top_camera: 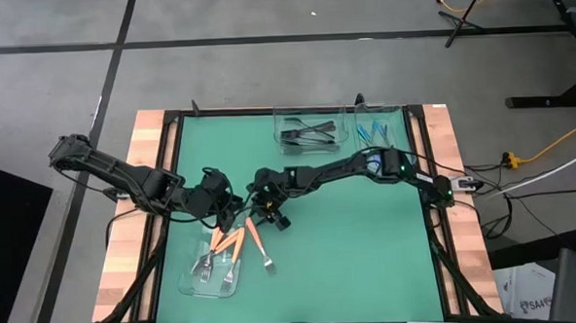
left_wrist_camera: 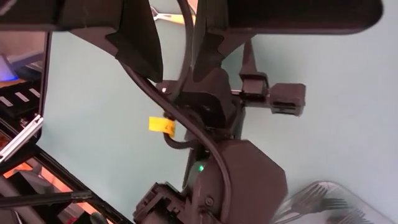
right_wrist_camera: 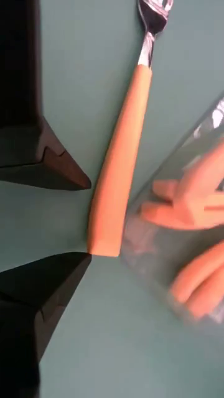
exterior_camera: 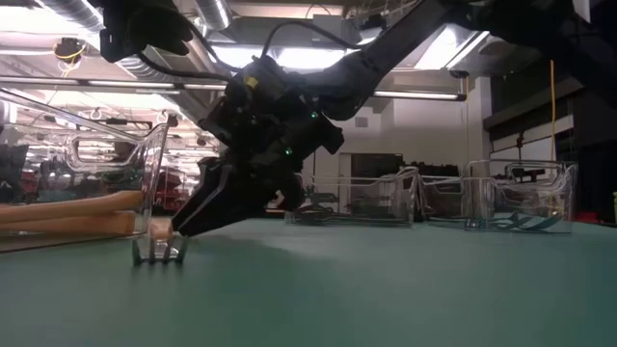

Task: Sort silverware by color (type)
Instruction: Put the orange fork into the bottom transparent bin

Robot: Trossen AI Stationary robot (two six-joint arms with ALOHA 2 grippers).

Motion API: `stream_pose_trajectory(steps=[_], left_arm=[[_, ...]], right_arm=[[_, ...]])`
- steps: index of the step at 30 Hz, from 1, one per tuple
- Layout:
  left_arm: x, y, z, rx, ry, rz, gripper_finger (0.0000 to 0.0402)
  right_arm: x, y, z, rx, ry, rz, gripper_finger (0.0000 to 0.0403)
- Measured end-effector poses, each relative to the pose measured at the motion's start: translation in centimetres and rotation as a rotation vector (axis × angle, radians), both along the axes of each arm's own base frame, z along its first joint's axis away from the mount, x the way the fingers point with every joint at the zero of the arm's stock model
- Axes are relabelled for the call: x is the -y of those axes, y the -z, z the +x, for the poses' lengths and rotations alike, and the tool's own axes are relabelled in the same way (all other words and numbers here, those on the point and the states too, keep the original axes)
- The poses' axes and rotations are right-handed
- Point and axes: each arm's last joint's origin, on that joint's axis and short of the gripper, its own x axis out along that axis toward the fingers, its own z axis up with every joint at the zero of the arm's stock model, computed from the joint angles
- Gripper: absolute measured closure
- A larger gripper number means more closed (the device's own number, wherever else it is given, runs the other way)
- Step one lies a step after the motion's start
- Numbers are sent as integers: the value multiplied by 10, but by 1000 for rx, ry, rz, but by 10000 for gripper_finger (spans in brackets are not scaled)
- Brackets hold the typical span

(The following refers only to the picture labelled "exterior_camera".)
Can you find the white ceiling unit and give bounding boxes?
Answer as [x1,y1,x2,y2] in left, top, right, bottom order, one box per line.
[571,0,592,24]

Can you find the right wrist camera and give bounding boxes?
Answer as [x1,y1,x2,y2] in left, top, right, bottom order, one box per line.
[197,93,242,144]

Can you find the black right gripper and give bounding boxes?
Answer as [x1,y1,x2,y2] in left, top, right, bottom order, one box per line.
[171,54,346,238]

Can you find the dark cabinet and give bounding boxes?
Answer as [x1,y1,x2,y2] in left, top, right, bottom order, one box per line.
[349,152,405,216]

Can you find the red tool cabinet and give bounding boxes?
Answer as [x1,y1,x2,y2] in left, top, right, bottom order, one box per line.
[156,169,183,213]

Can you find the clear plastic bin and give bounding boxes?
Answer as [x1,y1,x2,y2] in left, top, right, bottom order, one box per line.
[417,158,578,235]
[283,166,419,227]
[0,89,171,245]

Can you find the long ceiling light bar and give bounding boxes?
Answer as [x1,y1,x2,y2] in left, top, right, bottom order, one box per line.
[0,74,468,102]

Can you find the green table mat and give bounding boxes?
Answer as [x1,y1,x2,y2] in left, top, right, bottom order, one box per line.
[0,211,617,347]

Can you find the orange hanging cable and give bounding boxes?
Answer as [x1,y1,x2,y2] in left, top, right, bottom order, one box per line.
[548,58,557,163]

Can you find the grey ceiling duct box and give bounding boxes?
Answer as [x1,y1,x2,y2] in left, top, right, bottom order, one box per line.
[310,13,349,38]

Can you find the yellow black cable reel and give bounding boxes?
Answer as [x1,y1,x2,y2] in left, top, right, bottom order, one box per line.
[52,36,89,65]

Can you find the round metal ceiling duct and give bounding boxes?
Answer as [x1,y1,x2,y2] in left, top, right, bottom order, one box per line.
[36,0,226,131]

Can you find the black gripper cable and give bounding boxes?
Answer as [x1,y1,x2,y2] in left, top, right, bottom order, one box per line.
[261,18,361,62]
[137,18,241,83]

